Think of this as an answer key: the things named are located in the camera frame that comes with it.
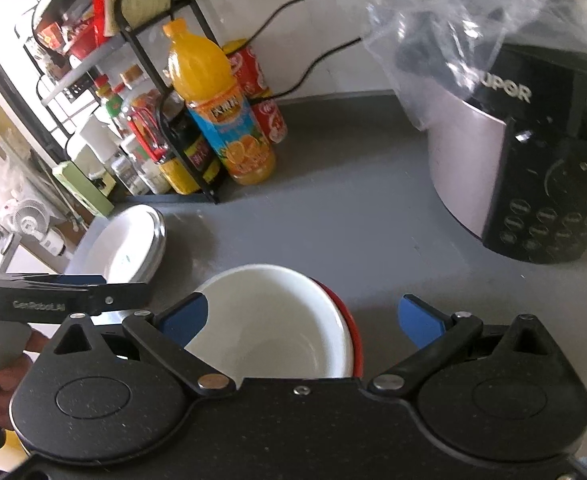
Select red-handled oil bottle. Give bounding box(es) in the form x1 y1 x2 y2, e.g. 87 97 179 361
128 104 170 164

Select white cup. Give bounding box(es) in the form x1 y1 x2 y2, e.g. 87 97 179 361
66 119 120 179

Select beige and green package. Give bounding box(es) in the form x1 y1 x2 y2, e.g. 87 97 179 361
120 0 172 27

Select plain white bowl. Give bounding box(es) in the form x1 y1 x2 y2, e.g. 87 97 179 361
183 262 355 379

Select green box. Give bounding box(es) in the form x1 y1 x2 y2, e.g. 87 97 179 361
52 162 115 219

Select pink and black rice cooker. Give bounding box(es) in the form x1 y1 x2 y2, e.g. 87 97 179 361
425 42 587 266

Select red drink can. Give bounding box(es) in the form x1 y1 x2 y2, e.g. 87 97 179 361
223 42 270 101
250 97 289 145

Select orange juice bottle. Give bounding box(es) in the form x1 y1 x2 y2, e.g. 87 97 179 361
162 17 277 186

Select red-capped condiment bottle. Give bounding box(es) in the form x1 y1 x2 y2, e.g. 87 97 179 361
93 74 130 137

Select black metal rack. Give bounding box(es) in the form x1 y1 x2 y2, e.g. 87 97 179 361
22 0 223 206

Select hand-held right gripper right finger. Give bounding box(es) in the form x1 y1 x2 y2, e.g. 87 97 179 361
368 294 560 396

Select white plate blue script print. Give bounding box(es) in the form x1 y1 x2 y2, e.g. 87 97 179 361
80 207 169 285

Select glass spice jar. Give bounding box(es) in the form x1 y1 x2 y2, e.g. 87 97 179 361
110 149 170 196

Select white plate small dark print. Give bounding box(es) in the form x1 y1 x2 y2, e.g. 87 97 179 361
86 204 162 284

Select dark sauce bottle yellow label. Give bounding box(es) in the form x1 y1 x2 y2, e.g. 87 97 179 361
166 92 225 196

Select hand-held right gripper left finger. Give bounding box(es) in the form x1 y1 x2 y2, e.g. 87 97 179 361
48 292 242 395

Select clear plastic bag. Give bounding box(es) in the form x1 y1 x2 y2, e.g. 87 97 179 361
363 0 587 132

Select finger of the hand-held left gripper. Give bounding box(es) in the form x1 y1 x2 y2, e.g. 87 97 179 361
72 273 152 312

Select white desk fan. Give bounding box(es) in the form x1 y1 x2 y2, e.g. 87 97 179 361
0 199 67 259

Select red snack packages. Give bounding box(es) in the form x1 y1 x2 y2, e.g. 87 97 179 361
38 14 110 59

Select red-rimmed white bowl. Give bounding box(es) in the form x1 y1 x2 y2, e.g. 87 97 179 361
307 277 365 379

